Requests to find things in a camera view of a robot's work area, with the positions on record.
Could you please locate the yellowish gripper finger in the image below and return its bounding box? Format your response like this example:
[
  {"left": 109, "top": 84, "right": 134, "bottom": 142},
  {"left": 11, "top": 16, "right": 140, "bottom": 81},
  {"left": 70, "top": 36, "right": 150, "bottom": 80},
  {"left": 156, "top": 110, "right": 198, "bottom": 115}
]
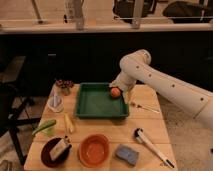
[{"left": 123, "top": 91, "right": 132, "bottom": 104}]

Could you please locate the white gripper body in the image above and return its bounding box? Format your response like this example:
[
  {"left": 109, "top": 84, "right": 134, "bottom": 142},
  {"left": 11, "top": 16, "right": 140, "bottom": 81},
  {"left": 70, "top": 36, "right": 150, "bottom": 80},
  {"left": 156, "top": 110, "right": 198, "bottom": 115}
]
[{"left": 110, "top": 73, "right": 136, "bottom": 92}]

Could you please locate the orange apple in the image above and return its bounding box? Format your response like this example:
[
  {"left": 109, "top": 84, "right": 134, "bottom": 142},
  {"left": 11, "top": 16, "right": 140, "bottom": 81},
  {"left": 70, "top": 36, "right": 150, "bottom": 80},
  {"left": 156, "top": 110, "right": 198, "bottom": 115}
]
[{"left": 110, "top": 87, "right": 121, "bottom": 98}]

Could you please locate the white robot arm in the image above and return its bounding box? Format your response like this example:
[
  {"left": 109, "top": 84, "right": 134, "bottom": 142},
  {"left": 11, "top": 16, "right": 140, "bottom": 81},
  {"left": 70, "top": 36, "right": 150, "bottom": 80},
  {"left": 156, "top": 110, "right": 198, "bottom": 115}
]
[{"left": 109, "top": 49, "right": 213, "bottom": 130}]

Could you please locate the metal fork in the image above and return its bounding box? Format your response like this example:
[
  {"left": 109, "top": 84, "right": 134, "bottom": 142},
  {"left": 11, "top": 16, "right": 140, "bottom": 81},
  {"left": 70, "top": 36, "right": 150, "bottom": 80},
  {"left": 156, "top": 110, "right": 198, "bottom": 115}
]
[{"left": 129, "top": 102, "right": 160, "bottom": 113}]

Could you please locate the green plastic tray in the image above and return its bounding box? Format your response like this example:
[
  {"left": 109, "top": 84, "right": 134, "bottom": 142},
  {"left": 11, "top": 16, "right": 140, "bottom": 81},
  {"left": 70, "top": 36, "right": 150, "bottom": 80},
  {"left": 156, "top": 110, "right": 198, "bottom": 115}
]
[{"left": 75, "top": 83, "right": 129, "bottom": 119}]

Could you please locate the white black dish brush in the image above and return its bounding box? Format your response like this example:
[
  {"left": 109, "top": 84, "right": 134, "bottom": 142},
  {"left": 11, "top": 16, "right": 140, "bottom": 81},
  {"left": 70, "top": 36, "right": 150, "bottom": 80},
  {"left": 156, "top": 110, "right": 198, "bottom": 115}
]
[{"left": 134, "top": 128, "right": 175, "bottom": 169}]

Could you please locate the blue sponge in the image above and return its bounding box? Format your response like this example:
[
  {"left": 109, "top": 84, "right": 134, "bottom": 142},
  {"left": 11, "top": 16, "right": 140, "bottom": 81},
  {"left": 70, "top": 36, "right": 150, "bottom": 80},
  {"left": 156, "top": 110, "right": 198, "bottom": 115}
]
[{"left": 115, "top": 144, "right": 139, "bottom": 166}]

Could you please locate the orange bowl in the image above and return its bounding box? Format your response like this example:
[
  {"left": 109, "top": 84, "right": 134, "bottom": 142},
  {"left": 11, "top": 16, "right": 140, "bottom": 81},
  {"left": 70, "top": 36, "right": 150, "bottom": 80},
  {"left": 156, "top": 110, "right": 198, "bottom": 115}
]
[{"left": 78, "top": 134, "right": 109, "bottom": 168}]

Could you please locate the yellow banana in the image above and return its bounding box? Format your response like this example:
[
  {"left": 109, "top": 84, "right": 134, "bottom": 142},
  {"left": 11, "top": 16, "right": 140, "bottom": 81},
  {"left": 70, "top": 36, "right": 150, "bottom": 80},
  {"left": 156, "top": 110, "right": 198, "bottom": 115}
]
[{"left": 64, "top": 113, "right": 74, "bottom": 133}]

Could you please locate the green cucumber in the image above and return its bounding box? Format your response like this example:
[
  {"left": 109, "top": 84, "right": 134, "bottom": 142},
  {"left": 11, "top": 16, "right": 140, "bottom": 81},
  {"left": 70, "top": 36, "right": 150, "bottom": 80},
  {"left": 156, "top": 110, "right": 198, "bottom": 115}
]
[{"left": 32, "top": 119, "right": 56, "bottom": 136}]

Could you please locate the small box on plate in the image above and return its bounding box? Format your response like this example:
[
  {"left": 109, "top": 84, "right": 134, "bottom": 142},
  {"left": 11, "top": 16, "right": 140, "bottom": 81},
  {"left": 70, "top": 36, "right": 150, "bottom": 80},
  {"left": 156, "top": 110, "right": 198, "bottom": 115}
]
[{"left": 49, "top": 137, "right": 71, "bottom": 161}]

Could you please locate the dark brown plate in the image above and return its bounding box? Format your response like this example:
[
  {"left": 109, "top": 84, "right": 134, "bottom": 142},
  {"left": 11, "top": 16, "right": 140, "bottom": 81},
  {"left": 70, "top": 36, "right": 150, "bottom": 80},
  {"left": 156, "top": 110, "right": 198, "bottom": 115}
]
[{"left": 41, "top": 138, "right": 72, "bottom": 168}]

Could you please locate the dark chair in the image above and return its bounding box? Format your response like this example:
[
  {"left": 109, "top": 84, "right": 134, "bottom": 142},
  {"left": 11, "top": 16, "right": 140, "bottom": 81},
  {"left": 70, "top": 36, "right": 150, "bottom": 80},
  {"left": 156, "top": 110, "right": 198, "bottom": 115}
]
[{"left": 0, "top": 55, "right": 42, "bottom": 167}]

